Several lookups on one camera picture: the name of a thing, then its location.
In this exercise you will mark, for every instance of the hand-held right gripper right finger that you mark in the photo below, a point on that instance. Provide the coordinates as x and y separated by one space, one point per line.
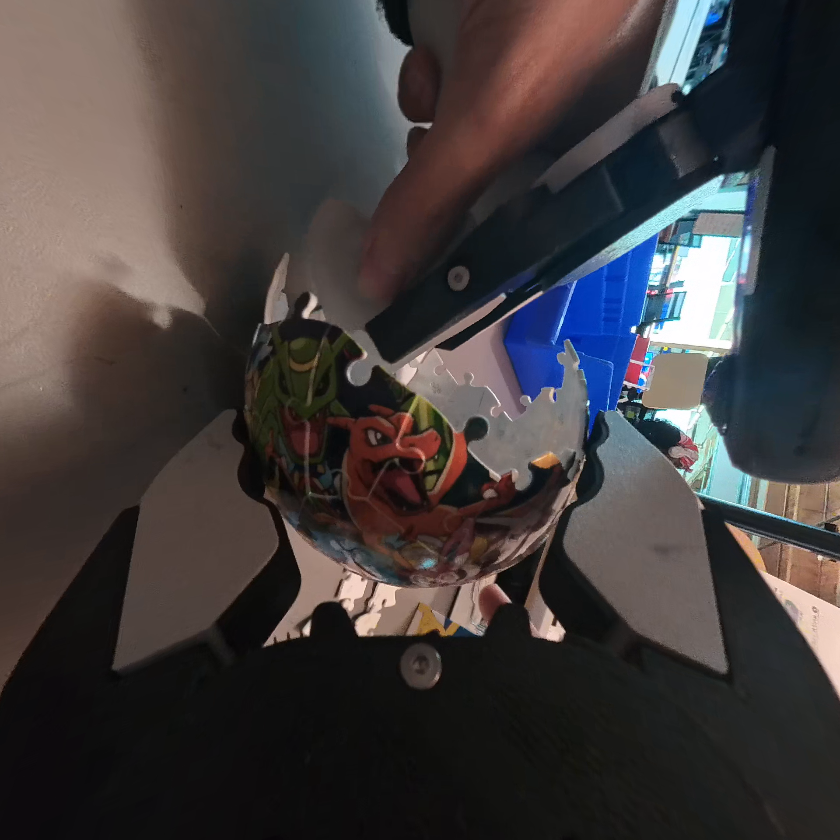
643 558

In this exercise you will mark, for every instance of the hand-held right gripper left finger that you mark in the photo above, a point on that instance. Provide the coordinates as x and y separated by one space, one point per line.
197 538

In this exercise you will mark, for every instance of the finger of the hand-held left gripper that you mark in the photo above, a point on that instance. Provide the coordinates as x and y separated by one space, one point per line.
525 229
558 272

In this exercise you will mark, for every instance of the colourful cartoon puzzle ball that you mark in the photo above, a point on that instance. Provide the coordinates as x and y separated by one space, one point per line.
394 472

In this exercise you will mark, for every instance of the pile of loose puzzle pieces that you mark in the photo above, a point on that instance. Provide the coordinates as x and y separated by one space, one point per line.
367 597

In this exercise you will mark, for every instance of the person's left hand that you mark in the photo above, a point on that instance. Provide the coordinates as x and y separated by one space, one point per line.
512 98

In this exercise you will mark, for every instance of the blue plastic bin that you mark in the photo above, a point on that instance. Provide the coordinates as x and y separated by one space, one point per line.
623 289
544 341

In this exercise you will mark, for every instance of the brown cardboard piece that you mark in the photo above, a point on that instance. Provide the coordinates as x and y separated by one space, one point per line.
749 558

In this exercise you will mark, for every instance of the black metal bar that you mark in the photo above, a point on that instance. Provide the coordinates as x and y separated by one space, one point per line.
774 528

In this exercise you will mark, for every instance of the wooden shelving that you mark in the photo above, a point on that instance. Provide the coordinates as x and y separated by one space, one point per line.
800 564

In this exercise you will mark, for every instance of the white printed sheet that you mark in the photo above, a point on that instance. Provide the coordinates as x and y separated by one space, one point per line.
804 623

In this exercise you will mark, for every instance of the yellow blue printed card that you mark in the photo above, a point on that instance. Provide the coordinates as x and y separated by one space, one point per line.
439 620

